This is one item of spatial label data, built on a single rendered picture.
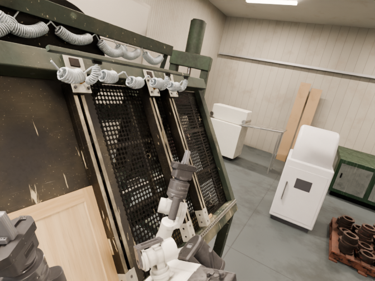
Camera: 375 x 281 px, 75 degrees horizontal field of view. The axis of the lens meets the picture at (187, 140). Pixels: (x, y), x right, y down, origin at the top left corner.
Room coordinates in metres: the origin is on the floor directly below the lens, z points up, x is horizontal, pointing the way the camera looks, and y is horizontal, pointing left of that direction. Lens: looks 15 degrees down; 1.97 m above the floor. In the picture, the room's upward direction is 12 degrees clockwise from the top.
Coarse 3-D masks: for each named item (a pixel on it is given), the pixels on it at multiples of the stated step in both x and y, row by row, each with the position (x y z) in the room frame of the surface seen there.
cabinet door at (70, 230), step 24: (72, 192) 0.96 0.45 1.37; (48, 216) 0.84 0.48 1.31; (72, 216) 0.91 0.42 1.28; (96, 216) 0.99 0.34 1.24; (48, 240) 0.79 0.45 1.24; (72, 240) 0.86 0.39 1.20; (96, 240) 0.94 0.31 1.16; (48, 264) 0.75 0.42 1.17; (72, 264) 0.82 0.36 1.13; (96, 264) 0.89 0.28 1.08
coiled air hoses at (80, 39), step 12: (0, 12) 1.29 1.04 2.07; (0, 24) 1.28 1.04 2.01; (12, 24) 1.33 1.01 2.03; (36, 24) 1.46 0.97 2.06; (48, 24) 1.53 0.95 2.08; (0, 36) 1.29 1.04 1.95; (24, 36) 1.40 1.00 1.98; (36, 36) 1.45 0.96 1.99; (60, 36) 1.59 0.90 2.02; (72, 36) 1.63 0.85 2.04; (84, 36) 1.72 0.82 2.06; (108, 48) 1.90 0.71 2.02; (120, 48) 2.03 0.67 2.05; (156, 60) 2.42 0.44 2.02
